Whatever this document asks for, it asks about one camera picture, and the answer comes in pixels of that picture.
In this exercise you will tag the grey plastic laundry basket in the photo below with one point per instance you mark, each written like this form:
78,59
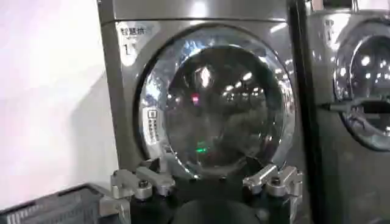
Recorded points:
58,207

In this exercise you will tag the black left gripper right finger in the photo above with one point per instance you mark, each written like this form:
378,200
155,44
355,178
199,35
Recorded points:
274,180

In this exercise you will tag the round glass dryer door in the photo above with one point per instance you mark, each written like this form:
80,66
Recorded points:
215,100
365,82

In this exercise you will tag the grey dryer without label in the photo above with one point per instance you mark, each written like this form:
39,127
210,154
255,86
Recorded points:
350,121

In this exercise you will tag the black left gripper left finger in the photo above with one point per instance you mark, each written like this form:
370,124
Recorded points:
131,182

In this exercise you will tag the grey dryer with number label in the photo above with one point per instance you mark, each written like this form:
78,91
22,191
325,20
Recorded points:
195,88

